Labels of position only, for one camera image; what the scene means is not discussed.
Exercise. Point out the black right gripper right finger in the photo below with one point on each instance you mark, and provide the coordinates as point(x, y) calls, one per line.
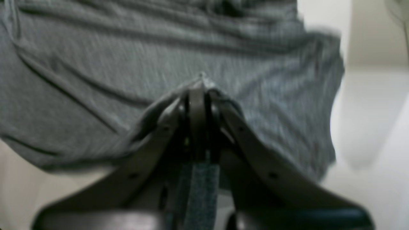
point(268, 193)

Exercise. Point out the grey t-shirt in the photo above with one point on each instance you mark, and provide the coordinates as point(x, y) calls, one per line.
point(81, 78)

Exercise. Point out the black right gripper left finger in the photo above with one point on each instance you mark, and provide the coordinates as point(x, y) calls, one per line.
point(142, 194)

